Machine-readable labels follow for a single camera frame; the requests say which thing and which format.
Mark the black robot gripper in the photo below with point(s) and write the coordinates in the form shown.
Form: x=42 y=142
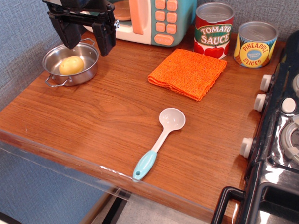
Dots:
x=65 y=15

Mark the yellow toy potato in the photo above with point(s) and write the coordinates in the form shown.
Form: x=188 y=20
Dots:
x=71 y=65

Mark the small stainless steel pot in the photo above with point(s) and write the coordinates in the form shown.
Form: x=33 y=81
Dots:
x=85 y=50

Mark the teal and pink toy microwave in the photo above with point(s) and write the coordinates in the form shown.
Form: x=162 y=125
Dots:
x=154 y=22

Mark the folded orange cloth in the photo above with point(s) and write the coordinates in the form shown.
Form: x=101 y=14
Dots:
x=187 y=73

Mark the tomato sauce can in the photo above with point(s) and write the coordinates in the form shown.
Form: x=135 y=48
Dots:
x=213 y=27

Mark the pineapple slices can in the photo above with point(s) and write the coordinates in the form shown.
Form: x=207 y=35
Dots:
x=255 y=44

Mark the black toy stove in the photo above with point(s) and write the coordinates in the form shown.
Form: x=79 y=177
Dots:
x=271 y=194

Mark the white ladle with teal handle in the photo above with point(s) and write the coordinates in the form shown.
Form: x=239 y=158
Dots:
x=171 y=119

